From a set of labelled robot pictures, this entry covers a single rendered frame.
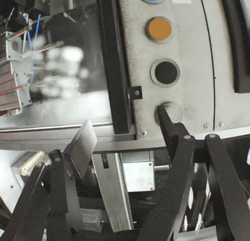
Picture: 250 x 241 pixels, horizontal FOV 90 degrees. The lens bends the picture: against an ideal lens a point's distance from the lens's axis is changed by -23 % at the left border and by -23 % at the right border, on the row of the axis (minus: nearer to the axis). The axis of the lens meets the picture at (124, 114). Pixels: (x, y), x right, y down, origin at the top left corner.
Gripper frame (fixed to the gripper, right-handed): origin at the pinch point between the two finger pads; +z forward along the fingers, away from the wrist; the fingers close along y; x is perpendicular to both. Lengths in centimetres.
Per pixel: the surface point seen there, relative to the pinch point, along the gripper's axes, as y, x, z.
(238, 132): 18.3, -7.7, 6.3
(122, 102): 0.3, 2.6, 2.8
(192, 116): 9.3, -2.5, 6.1
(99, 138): -5.3, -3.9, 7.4
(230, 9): 18.6, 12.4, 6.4
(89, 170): -18.2, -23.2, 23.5
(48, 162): -34.7, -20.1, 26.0
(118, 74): 0.6, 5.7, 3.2
